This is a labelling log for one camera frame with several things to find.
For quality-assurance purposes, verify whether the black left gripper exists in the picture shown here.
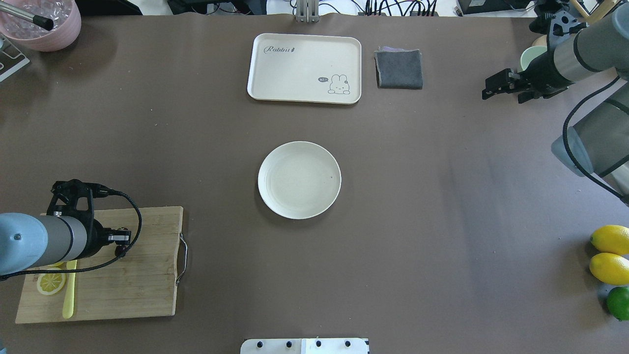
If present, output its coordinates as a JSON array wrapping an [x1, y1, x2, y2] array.
[[85, 219, 132, 258]]

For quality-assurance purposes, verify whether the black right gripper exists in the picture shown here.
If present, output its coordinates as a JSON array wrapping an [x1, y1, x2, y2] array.
[[482, 52, 573, 104]]

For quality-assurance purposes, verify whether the cream round plate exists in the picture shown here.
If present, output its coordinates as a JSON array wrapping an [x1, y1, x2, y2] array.
[[257, 141, 343, 220]]

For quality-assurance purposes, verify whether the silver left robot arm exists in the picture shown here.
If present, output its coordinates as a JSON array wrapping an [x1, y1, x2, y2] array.
[[0, 213, 133, 279]]

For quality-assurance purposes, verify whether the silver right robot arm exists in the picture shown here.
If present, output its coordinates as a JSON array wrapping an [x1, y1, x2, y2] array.
[[482, 0, 629, 204]]

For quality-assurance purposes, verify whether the cream rabbit tray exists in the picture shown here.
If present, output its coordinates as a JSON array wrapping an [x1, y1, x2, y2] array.
[[247, 33, 362, 105]]

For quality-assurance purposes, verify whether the mint green bowl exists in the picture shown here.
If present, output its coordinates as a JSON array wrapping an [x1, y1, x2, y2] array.
[[517, 46, 547, 72]]

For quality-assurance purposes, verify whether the yellow plastic knife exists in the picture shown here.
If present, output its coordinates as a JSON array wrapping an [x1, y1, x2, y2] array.
[[61, 272, 76, 320]]

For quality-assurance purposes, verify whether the grey folded cloth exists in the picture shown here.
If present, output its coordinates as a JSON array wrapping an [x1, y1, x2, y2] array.
[[374, 46, 424, 89]]

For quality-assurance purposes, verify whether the wooden cup tree stand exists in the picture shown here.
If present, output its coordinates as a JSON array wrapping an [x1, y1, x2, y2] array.
[[569, 0, 620, 25]]

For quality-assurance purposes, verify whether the yellow lemon outer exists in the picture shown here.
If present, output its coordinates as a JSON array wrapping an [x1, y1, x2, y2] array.
[[589, 225, 629, 256]]

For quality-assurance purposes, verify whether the yellow lemon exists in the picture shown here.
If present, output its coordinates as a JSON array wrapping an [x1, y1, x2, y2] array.
[[589, 253, 629, 286], [589, 225, 629, 256]]

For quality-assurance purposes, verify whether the yellow lemon middle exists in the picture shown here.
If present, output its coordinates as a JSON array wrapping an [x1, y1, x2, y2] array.
[[589, 253, 629, 286]]

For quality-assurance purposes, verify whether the steel muddler black tip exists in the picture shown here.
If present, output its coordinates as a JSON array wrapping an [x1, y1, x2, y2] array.
[[0, 1, 54, 31]]

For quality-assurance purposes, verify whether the pink bowl with ice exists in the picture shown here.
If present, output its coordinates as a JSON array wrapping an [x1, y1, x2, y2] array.
[[0, 0, 82, 52]]

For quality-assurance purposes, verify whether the white pillar with base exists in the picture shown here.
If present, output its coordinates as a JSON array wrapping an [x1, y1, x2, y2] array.
[[240, 337, 370, 354]]

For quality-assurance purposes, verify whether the green lime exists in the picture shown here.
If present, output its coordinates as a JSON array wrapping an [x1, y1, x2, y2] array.
[[606, 287, 629, 321]]

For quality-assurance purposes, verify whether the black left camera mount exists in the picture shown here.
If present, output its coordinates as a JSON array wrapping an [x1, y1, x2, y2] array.
[[46, 179, 112, 220]]

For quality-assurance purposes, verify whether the aluminium frame post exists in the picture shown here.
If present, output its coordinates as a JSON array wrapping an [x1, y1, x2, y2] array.
[[295, 0, 320, 23]]

